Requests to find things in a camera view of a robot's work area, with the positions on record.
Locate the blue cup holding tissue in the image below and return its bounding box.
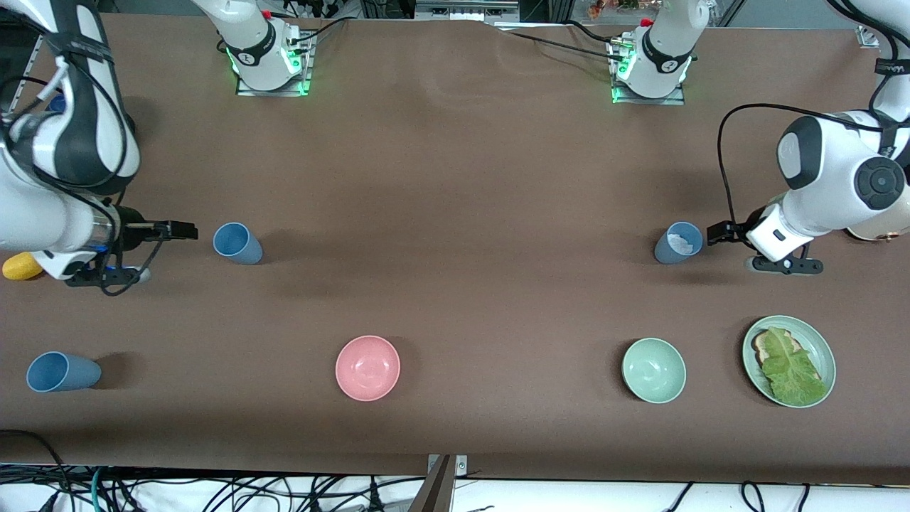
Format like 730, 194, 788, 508
653, 222, 705, 266

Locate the blue plastic cup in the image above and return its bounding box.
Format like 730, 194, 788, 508
26, 351, 102, 393
213, 222, 264, 267

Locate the yellow lemon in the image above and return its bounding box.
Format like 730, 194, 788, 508
1, 252, 44, 282

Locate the cream toaster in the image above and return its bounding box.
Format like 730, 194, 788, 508
845, 212, 910, 245

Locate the toast slice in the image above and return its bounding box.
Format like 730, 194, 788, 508
753, 329, 823, 383

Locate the pale green plate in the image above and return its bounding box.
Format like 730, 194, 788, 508
742, 314, 837, 410

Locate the green lettuce leaf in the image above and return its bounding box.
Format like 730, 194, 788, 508
759, 326, 828, 407

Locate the pale green bowl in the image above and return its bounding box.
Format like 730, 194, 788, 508
621, 336, 688, 405

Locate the pink bowl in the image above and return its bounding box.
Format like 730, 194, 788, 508
334, 334, 402, 402

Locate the brown table cover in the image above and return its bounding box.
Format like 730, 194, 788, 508
0, 10, 910, 487

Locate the dark metal profile bar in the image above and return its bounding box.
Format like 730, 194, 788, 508
407, 455, 456, 512

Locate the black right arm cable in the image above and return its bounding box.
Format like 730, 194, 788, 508
0, 50, 170, 296

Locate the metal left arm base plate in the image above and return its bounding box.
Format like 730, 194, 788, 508
609, 37, 687, 107

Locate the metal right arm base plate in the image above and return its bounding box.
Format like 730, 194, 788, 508
235, 34, 314, 97

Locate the black looped floor cable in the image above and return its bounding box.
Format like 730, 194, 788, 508
0, 429, 73, 512

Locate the black right base cable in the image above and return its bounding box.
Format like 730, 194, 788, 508
288, 17, 350, 46

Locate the black base cable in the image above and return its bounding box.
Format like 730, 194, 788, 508
288, 17, 350, 46
496, 20, 630, 60

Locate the black left base cable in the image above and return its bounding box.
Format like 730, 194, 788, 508
496, 20, 630, 60

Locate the silver metal frame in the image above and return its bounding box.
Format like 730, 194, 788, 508
414, 0, 521, 23

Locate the silver table edge bracket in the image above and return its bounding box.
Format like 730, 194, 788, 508
427, 454, 469, 478

